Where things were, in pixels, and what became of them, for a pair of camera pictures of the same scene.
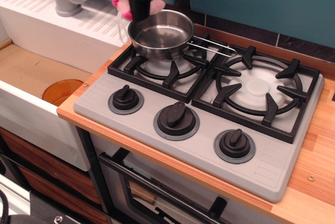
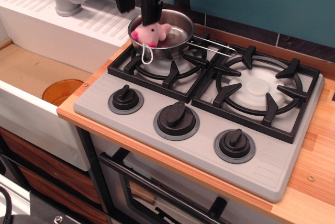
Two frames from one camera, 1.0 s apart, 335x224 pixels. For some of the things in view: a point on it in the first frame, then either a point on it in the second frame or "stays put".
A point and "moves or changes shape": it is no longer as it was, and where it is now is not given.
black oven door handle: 210,214 stays put
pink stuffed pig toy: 122,3 moves or changes shape
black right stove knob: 234,146 stays put
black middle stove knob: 177,122 stays put
